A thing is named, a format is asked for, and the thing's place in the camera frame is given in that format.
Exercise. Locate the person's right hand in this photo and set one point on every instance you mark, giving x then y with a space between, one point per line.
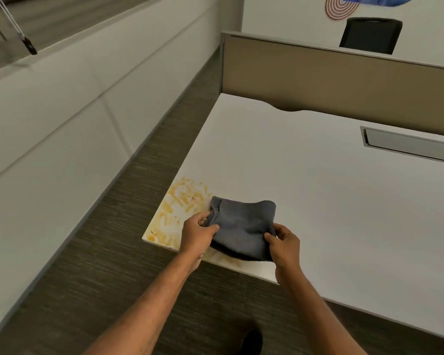
286 251

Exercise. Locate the person's left hand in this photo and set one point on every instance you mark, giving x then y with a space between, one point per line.
193 238

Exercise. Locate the person's left thumb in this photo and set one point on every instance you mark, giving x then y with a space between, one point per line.
211 230

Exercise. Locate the person's right thumb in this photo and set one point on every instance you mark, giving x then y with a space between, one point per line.
271 240

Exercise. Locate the grey cleaning cloth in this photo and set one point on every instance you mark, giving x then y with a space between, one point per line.
242 227

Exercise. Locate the person's right forearm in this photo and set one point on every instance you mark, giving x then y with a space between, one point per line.
318 316

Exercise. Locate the person's left forearm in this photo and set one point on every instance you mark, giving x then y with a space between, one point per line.
144 310

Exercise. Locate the orange sauce stain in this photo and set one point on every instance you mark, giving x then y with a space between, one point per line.
179 210

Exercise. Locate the person's black shoe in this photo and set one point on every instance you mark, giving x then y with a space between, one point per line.
251 342

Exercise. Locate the beige desk divider panel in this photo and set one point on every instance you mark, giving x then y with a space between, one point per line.
336 83

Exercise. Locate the black office chair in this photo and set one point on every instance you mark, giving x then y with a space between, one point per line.
370 35

